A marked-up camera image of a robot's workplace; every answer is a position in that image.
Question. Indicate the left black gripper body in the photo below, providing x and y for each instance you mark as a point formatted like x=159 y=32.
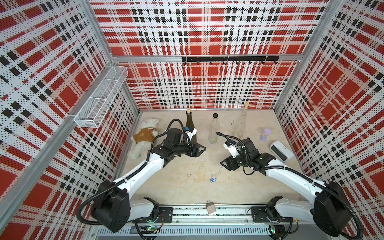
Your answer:
x=183 y=148

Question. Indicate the small clear black-capped bottle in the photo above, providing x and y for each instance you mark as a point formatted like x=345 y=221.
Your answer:
x=213 y=128

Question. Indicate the dark green wine bottle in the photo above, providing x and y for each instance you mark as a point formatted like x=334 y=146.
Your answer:
x=189 y=122

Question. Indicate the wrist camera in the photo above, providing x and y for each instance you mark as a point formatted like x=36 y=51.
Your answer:
x=191 y=133
x=232 y=148

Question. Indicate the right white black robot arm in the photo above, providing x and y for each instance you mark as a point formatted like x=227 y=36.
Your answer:
x=324 y=204

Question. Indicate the black wall hook rail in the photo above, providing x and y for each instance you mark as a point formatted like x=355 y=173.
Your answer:
x=223 y=59

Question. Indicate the small beige plug adapter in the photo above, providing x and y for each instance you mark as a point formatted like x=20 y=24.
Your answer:
x=211 y=209

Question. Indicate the white rectangular device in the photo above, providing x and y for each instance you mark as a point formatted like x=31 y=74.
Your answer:
x=281 y=151

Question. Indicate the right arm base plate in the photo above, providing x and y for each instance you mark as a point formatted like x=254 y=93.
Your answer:
x=260 y=214

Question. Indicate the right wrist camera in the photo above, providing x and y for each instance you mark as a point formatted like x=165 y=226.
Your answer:
x=232 y=148

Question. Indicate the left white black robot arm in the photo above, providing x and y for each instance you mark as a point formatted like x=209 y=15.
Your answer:
x=114 y=207

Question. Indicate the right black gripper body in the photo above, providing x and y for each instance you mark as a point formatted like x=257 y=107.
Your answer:
x=239 y=161

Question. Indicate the blue white wine label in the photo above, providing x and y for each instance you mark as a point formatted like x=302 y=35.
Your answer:
x=213 y=179

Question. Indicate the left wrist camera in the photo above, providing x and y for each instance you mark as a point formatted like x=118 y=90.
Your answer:
x=191 y=133

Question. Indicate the white wire mesh basket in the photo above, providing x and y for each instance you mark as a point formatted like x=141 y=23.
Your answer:
x=96 y=107

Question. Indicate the tall clear corked bottle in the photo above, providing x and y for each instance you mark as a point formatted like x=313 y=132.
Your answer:
x=239 y=124

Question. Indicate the purple sand timer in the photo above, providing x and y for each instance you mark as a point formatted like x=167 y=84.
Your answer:
x=265 y=134

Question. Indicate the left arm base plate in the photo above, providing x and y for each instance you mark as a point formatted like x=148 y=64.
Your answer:
x=158 y=216

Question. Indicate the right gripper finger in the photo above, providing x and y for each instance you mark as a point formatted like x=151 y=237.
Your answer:
x=228 y=167
x=227 y=161

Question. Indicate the white teddy bear brown shirt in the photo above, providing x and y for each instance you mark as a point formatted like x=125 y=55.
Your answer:
x=143 y=139

